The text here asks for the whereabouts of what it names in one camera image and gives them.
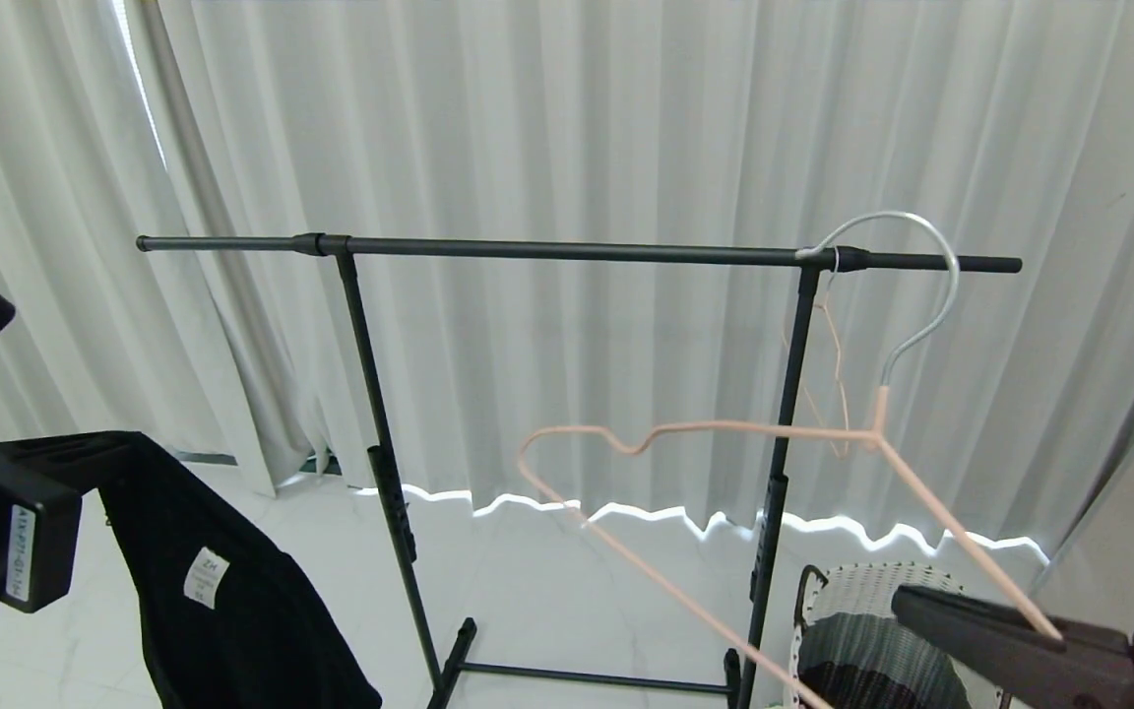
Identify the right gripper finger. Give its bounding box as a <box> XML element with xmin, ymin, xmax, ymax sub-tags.
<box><xmin>890</xmin><ymin>583</ymin><xmax>1134</xmax><ymax>709</ymax></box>

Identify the pink clothes hanger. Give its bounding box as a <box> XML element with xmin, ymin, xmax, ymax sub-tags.
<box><xmin>516</xmin><ymin>210</ymin><xmax>1068</xmax><ymax>709</ymax></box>
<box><xmin>782</xmin><ymin>271</ymin><xmax>855</xmax><ymax>460</ymax></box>

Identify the black clothes rack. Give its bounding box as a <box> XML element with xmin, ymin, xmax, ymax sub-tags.
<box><xmin>136</xmin><ymin>232</ymin><xmax>1024</xmax><ymax>709</ymax></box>

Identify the white laundry basket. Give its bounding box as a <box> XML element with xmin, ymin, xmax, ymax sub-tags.
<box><xmin>788</xmin><ymin>561</ymin><xmax>1011</xmax><ymax>709</ymax></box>

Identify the black t-shirt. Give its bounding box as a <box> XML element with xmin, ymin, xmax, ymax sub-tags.
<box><xmin>94</xmin><ymin>430</ymin><xmax>383</xmax><ymax>709</ymax></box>

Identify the white curtain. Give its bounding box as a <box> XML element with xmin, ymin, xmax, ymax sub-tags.
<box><xmin>114</xmin><ymin>0</ymin><xmax>1134</xmax><ymax>567</ymax></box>
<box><xmin>0</xmin><ymin>0</ymin><xmax>281</xmax><ymax>496</ymax></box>

